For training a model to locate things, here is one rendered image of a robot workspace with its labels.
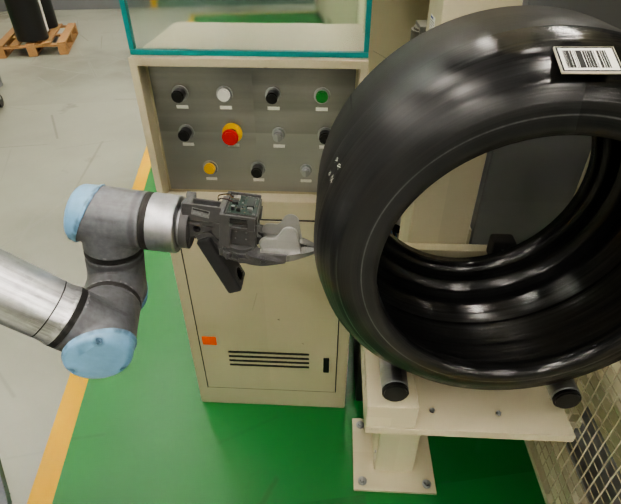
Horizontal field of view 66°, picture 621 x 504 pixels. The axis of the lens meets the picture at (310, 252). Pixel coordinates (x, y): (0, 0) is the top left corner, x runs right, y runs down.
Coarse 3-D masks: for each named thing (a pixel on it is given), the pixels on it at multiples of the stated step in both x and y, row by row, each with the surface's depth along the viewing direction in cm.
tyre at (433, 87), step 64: (384, 64) 67; (448, 64) 53; (512, 64) 50; (384, 128) 55; (448, 128) 52; (512, 128) 51; (576, 128) 50; (320, 192) 66; (384, 192) 56; (576, 192) 87; (320, 256) 67; (384, 256) 94; (512, 256) 93; (576, 256) 90; (384, 320) 68; (448, 320) 92; (512, 320) 90; (576, 320) 83; (448, 384) 77; (512, 384) 75
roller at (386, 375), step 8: (384, 368) 82; (392, 368) 81; (384, 376) 81; (392, 376) 80; (400, 376) 80; (384, 384) 80; (392, 384) 79; (400, 384) 79; (384, 392) 79; (392, 392) 79; (400, 392) 79; (408, 392) 80; (392, 400) 81; (400, 400) 80
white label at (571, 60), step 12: (564, 48) 49; (576, 48) 49; (588, 48) 49; (600, 48) 49; (612, 48) 49; (564, 60) 48; (576, 60) 48; (588, 60) 48; (600, 60) 48; (612, 60) 48; (564, 72) 47; (576, 72) 47; (588, 72) 47; (600, 72) 47; (612, 72) 47
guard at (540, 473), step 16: (576, 384) 112; (608, 400) 100; (592, 416) 105; (608, 416) 100; (528, 448) 135; (544, 464) 127; (576, 464) 111; (544, 480) 126; (544, 496) 125; (592, 496) 104
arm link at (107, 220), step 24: (72, 192) 71; (96, 192) 71; (120, 192) 71; (144, 192) 72; (72, 216) 70; (96, 216) 70; (120, 216) 70; (144, 216) 70; (72, 240) 73; (96, 240) 71; (120, 240) 71
